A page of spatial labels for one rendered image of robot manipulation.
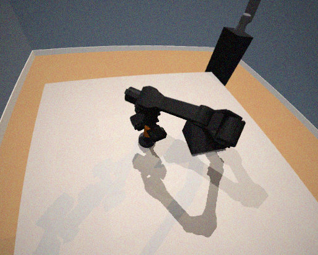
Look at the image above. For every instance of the orange knob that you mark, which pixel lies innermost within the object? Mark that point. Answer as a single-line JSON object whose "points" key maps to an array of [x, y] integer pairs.
{"points": [[145, 131]]}

